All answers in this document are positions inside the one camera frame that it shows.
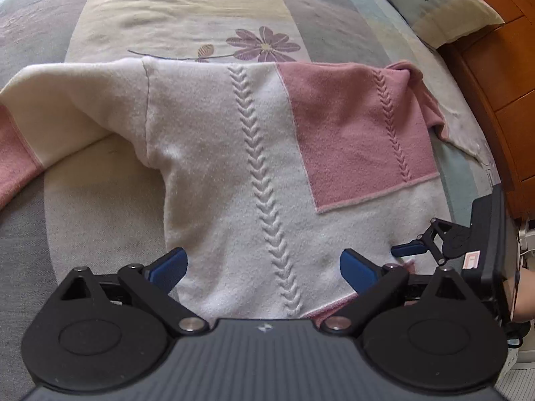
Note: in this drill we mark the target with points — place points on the person's right hand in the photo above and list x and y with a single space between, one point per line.
524 296

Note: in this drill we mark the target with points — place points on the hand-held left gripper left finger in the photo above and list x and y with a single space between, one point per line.
169 267

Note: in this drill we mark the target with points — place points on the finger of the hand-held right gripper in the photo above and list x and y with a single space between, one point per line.
407 248

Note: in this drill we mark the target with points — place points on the wooden bed headboard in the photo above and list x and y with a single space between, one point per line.
501 92

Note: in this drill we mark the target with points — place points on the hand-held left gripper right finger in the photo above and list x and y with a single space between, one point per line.
355 269

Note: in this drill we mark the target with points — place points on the bed with striped sheet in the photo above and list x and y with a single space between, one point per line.
209 8

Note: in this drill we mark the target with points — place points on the pink and white knit sweater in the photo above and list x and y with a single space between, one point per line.
234 175

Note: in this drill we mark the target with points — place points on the large printed pastel pillow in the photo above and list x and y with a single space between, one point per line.
439 4

